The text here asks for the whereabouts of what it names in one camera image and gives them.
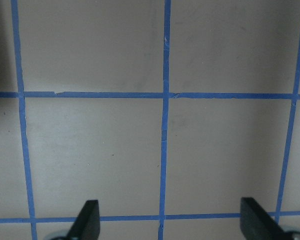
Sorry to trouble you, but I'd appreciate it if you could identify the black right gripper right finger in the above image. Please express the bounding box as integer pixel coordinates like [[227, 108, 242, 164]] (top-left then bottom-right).
[[240, 197, 297, 240]]

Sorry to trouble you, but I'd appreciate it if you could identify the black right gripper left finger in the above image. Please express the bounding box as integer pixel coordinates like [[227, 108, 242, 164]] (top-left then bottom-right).
[[65, 200, 101, 240]]

